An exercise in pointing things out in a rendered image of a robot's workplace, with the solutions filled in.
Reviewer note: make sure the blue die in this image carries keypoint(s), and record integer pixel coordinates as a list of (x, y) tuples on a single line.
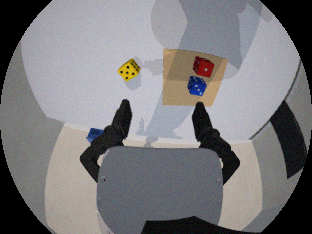
[(196, 86)]

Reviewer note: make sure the tan flat mat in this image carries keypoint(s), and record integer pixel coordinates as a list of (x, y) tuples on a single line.
[(177, 69)]

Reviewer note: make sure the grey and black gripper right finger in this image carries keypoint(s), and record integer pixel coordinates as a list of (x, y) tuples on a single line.
[(210, 139)]

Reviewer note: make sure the red die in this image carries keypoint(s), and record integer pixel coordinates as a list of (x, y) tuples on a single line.
[(203, 67)]

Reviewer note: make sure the yellow die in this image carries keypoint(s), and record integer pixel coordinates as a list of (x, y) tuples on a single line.
[(129, 70)]

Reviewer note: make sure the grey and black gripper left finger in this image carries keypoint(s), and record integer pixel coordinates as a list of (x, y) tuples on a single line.
[(110, 138)]

